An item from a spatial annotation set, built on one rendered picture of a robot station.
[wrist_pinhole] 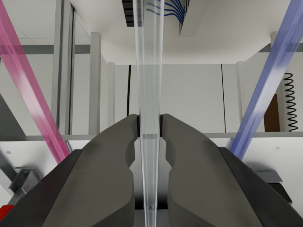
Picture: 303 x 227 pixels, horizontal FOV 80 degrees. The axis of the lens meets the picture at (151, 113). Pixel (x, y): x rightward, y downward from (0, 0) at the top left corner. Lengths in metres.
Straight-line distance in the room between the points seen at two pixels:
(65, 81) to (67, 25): 0.15
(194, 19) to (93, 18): 0.31
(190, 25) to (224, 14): 0.12
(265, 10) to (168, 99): 1.42
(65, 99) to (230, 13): 0.54
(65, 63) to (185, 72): 1.64
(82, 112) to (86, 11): 1.52
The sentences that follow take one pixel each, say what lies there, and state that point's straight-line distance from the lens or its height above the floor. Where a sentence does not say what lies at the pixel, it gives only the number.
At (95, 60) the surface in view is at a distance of 0.68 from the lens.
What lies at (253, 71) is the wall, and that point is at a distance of 2.32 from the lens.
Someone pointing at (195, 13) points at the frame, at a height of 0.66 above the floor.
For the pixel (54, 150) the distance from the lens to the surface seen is 0.24.
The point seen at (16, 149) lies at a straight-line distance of 0.29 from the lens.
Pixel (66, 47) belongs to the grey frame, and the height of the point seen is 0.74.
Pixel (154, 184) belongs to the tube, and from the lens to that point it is 0.18.
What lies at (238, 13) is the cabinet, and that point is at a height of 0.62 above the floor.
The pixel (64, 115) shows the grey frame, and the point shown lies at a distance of 0.51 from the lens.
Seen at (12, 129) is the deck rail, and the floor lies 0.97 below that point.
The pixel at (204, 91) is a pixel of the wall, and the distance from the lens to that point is 2.05.
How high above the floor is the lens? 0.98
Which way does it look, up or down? 6 degrees down
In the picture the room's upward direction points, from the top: 179 degrees clockwise
